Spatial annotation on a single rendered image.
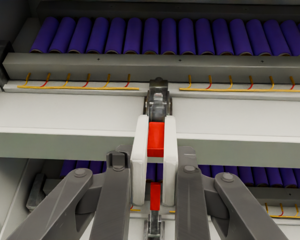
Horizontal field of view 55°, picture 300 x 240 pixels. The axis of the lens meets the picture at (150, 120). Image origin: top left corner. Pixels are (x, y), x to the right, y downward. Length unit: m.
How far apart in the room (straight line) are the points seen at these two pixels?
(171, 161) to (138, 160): 0.02
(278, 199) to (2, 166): 0.36
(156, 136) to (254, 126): 0.11
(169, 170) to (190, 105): 0.14
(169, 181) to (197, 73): 0.16
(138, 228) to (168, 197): 0.26
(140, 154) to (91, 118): 0.13
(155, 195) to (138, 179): 0.20
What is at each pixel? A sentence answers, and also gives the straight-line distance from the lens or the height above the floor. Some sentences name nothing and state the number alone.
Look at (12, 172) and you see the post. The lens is 0.41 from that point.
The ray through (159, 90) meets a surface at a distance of 0.26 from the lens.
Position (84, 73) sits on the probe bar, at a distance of 0.31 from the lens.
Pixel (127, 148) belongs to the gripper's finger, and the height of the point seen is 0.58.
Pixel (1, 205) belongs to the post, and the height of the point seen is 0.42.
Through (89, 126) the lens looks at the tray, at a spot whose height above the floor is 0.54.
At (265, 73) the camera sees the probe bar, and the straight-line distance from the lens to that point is 0.32.
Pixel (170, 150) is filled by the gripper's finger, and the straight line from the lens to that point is 0.16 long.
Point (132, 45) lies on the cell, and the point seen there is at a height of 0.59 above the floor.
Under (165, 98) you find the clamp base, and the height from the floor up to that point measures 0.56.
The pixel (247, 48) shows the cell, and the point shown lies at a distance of 0.33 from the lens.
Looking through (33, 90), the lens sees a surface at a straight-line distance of 0.32.
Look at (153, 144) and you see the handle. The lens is 0.20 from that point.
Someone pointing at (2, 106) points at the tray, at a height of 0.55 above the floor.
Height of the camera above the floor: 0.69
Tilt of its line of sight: 34 degrees down
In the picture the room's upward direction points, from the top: 1 degrees clockwise
